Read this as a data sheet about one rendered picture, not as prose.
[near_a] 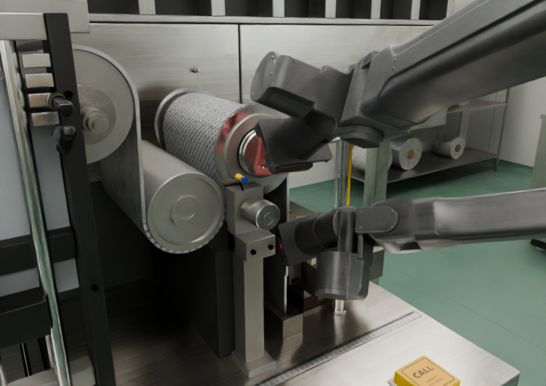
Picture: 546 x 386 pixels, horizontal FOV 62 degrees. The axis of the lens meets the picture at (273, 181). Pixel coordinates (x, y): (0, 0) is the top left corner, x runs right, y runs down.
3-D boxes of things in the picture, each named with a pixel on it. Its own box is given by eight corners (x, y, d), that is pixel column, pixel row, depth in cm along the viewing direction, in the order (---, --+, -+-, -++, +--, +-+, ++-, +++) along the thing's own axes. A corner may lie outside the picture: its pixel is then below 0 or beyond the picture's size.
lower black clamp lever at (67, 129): (62, 138, 37) (58, 123, 37) (57, 156, 41) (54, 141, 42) (80, 136, 38) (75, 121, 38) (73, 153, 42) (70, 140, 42)
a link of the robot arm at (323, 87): (387, 148, 46) (409, 67, 47) (291, 107, 41) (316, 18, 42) (323, 151, 56) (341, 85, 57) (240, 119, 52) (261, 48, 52)
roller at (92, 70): (20, 173, 54) (-2, 49, 50) (4, 135, 74) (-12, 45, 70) (138, 157, 61) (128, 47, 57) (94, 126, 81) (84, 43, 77)
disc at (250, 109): (211, 201, 68) (217, 101, 64) (210, 201, 68) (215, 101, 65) (292, 193, 76) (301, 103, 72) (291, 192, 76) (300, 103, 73)
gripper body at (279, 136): (326, 164, 63) (361, 140, 58) (266, 171, 57) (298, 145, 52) (309, 123, 65) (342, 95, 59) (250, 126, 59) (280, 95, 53)
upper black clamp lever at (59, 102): (58, 119, 37) (56, 101, 36) (49, 108, 41) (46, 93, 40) (76, 117, 37) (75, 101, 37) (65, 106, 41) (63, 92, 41)
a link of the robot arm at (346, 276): (411, 224, 66) (397, 205, 59) (410, 305, 62) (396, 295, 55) (333, 226, 72) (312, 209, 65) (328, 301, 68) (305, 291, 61)
